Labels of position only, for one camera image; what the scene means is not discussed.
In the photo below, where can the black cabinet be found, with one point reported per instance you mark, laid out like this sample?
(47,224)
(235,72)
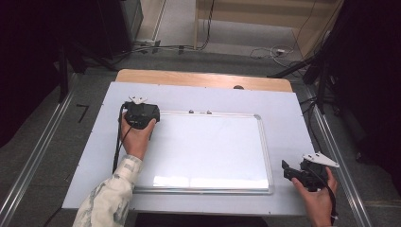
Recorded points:
(116,25)

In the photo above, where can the grey power strip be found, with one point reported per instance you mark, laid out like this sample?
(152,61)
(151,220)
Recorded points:
(147,43)

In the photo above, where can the light wooden shelf unit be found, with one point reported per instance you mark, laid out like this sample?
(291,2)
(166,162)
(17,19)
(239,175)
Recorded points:
(252,19)

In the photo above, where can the aluminium floor rail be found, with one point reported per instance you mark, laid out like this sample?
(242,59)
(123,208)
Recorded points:
(34,154)
(346,183)

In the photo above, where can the person's right hand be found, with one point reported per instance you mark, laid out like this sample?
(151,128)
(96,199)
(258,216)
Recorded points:
(318,208)

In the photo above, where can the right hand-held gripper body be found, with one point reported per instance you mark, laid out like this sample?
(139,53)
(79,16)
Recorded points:
(315,176)

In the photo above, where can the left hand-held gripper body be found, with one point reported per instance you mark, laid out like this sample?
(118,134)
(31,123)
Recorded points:
(140,113)

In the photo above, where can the black metal stand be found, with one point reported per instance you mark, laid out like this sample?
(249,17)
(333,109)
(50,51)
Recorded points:
(321,78)
(64,75)

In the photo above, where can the metal-framed whiteboard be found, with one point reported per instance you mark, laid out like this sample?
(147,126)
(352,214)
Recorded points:
(208,151)

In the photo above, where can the white table cover sheet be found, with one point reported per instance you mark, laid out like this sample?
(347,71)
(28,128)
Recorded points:
(104,132)

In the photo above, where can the person's left hand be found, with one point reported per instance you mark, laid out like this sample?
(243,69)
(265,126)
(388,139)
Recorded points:
(137,142)

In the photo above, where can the wooden board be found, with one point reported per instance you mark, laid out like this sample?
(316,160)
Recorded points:
(189,78)

